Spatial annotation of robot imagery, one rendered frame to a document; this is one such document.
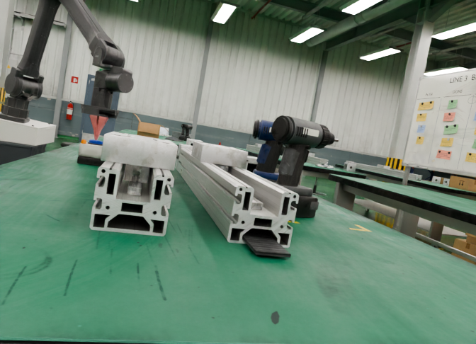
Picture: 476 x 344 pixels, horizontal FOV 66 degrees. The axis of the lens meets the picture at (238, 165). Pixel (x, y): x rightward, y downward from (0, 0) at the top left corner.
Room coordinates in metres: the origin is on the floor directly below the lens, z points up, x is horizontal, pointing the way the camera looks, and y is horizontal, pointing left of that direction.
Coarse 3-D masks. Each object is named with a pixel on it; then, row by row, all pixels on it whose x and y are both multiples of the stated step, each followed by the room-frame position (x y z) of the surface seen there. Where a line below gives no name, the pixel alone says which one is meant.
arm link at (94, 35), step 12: (60, 0) 1.24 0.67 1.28; (72, 0) 1.20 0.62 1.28; (84, 0) 1.30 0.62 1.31; (72, 12) 1.20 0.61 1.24; (84, 12) 1.17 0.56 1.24; (84, 24) 1.15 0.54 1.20; (96, 24) 1.16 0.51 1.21; (84, 36) 1.15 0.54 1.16; (96, 36) 1.10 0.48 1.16; (108, 48) 1.08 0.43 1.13; (108, 60) 1.08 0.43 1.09; (120, 60) 1.11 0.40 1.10
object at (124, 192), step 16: (112, 176) 0.55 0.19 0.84; (160, 176) 0.49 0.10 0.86; (96, 192) 0.47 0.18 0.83; (112, 192) 0.49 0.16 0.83; (128, 192) 0.52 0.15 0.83; (144, 192) 0.56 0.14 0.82; (160, 192) 0.51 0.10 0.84; (96, 208) 0.48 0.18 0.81; (112, 208) 0.48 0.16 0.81; (128, 208) 0.50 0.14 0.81; (144, 208) 0.49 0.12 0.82; (160, 208) 0.50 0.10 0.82; (96, 224) 0.49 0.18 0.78; (112, 224) 0.49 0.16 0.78; (128, 224) 0.51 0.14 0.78; (144, 224) 0.52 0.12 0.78; (160, 224) 0.54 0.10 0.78
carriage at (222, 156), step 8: (200, 144) 0.86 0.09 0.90; (208, 144) 0.88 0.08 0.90; (192, 152) 0.97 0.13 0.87; (200, 152) 0.84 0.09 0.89; (208, 152) 0.83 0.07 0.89; (216, 152) 0.84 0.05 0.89; (224, 152) 0.84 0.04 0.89; (232, 152) 0.85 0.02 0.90; (240, 152) 0.85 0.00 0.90; (200, 160) 0.83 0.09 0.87; (208, 160) 0.83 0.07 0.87; (216, 160) 0.84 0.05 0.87; (224, 160) 0.84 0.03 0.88; (232, 160) 0.85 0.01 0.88; (240, 160) 0.85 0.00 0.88; (224, 168) 0.86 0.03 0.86
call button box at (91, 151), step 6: (84, 144) 1.06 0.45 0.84; (90, 144) 1.07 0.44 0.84; (96, 144) 1.08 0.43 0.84; (102, 144) 1.10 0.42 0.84; (84, 150) 1.06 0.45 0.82; (90, 150) 1.06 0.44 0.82; (96, 150) 1.07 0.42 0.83; (78, 156) 1.06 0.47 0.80; (84, 156) 1.06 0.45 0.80; (90, 156) 1.07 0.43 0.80; (96, 156) 1.07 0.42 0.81; (78, 162) 1.06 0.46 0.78; (84, 162) 1.06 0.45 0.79; (90, 162) 1.07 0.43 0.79; (96, 162) 1.07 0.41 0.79; (102, 162) 1.08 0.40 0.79
